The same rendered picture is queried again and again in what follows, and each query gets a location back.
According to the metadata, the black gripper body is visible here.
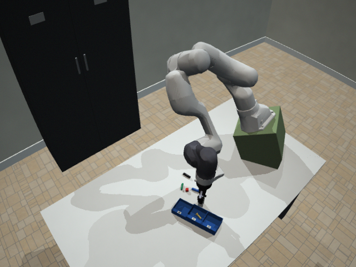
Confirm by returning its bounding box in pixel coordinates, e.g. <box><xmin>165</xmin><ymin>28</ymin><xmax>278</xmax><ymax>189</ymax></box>
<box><xmin>196</xmin><ymin>182</ymin><xmax>212</xmax><ymax>193</ymax></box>

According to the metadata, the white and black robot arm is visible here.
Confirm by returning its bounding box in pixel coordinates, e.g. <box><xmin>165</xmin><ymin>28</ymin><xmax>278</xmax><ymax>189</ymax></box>
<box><xmin>165</xmin><ymin>42</ymin><xmax>276</xmax><ymax>186</ymax></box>

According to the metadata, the blue rack of labelled bins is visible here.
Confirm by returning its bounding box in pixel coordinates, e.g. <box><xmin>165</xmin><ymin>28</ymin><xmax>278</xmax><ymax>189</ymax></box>
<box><xmin>171</xmin><ymin>198</ymin><xmax>223</xmax><ymax>236</ymax></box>

